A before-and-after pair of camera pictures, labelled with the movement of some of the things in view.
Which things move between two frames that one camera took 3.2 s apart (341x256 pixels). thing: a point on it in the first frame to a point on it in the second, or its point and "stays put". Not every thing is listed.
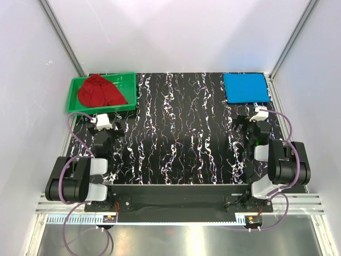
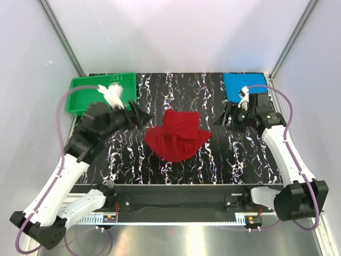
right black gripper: [241, 119] to [231, 110]
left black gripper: [115, 133] to [139, 118]
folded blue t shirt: [246, 87] stays put
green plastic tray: [125, 82] stays put
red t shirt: [96, 92] to [179, 136]
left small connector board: [110, 218] stays put
